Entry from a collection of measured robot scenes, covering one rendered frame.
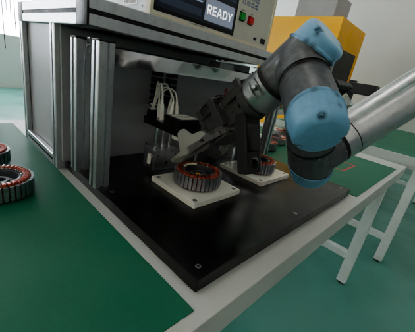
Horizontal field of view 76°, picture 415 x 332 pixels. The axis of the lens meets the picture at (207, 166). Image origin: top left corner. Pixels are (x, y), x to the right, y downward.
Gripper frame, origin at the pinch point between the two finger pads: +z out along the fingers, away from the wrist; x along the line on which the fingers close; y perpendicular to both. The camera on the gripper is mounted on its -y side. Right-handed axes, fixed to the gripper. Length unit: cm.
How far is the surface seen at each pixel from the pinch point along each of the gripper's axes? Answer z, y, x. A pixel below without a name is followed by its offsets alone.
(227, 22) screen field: -15.8, 30.4, -15.1
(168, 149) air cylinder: 8.4, 7.7, -0.4
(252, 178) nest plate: 0.6, -7.3, -16.8
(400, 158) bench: -4, -22, -157
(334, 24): 9, 163, -347
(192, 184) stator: 0.5, -5.0, 4.0
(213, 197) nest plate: -1.5, -9.6, 1.8
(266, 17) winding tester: -20, 34, -32
